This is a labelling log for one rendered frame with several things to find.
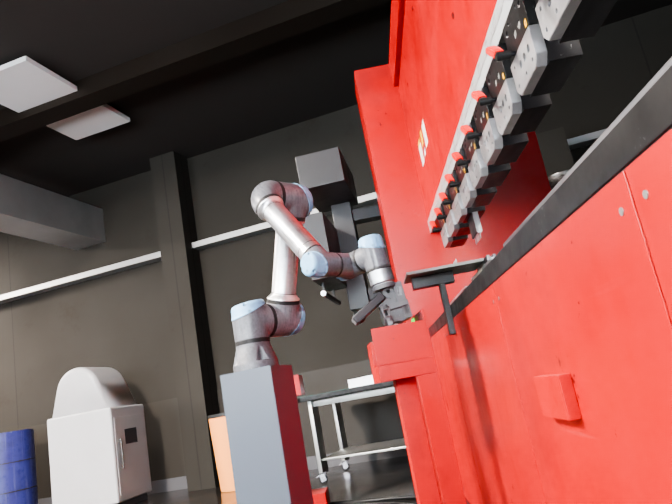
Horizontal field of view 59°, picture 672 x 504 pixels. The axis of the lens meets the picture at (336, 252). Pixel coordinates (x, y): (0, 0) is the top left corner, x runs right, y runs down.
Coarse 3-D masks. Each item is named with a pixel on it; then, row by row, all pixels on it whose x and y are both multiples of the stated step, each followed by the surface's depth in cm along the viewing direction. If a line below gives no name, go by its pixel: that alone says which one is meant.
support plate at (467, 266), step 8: (456, 264) 199; (464, 264) 199; (472, 264) 202; (480, 264) 205; (408, 272) 200; (416, 272) 200; (424, 272) 201; (432, 272) 203; (456, 272) 213; (464, 272) 216; (408, 280) 211
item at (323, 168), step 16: (304, 160) 329; (320, 160) 327; (336, 160) 326; (304, 176) 327; (320, 176) 325; (336, 176) 324; (352, 176) 370; (320, 192) 335; (336, 192) 340; (352, 192) 348; (320, 208) 364; (336, 208) 361; (352, 208) 368; (336, 224) 359; (352, 224) 357; (352, 240) 356; (352, 288) 350; (352, 304) 348
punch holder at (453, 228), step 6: (450, 198) 229; (450, 204) 229; (444, 210) 243; (450, 210) 228; (450, 216) 230; (450, 222) 234; (450, 228) 235; (456, 228) 228; (462, 228) 228; (468, 228) 230; (450, 234) 238; (456, 234) 237; (462, 234) 239
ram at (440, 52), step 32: (416, 0) 219; (448, 0) 171; (480, 0) 140; (512, 0) 119; (416, 32) 231; (448, 32) 178; (480, 32) 145; (416, 64) 245; (448, 64) 186; (416, 96) 260; (448, 96) 195; (416, 128) 278; (448, 128) 205; (416, 160) 298
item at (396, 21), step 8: (392, 0) 263; (400, 0) 246; (392, 8) 268; (400, 8) 251; (392, 16) 273; (400, 16) 257; (392, 24) 277; (400, 24) 263; (392, 32) 282; (400, 32) 269; (392, 40) 288; (400, 40) 275; (392, 48) 293; (400, 48) 282; (392, 56) 299; (400, 56) 289; (392, 64) 305; (392, 72) 311; (392, 80) 317
